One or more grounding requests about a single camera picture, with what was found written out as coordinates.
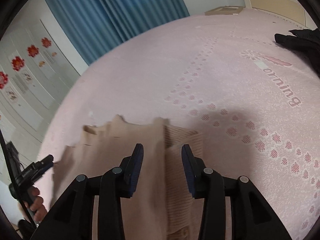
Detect pink patterned bed sheet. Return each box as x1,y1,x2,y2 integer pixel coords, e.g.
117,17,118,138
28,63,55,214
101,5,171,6
38,9,319,239

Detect black puffer jacket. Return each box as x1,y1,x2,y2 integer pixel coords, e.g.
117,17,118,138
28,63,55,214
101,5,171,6
274,28,319,72

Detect white wardrobe with red decals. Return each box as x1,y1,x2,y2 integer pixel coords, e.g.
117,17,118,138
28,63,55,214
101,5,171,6
1,0,88,167

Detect person's left hand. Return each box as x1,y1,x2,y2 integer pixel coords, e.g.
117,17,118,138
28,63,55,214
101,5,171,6
24,186,48,222

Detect blue curtain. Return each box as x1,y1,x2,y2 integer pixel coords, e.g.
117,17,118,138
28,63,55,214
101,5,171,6
45,0,190,64

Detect pink knit sweater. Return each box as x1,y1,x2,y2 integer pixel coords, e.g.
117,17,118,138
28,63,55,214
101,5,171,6
49,114,205,240

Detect cream wooden headboard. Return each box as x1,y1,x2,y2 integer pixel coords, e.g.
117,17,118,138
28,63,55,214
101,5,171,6
244,0,317,29

